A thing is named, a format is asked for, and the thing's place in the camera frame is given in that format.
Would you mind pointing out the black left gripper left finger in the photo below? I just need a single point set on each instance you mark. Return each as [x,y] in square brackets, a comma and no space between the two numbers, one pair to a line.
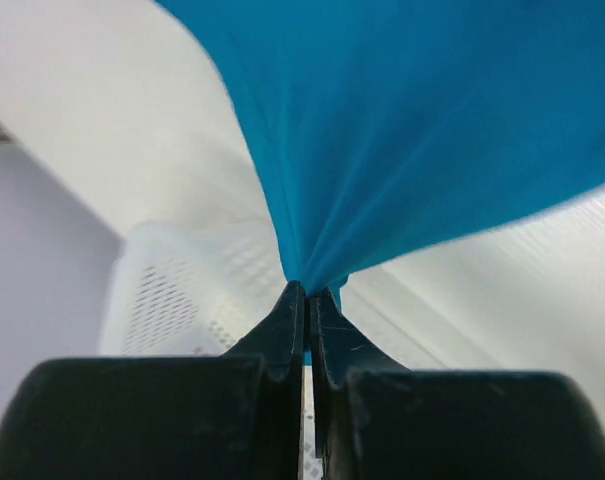
[233,416]

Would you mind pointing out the teal blue t shirt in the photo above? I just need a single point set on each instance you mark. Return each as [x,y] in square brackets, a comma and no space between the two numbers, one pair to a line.
[378,128]

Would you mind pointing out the white perforated plastic basket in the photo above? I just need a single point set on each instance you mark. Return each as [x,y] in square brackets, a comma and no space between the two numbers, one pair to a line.
[180,292]

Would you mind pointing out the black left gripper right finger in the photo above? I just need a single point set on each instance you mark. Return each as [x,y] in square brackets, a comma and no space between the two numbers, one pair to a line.
[377,419]

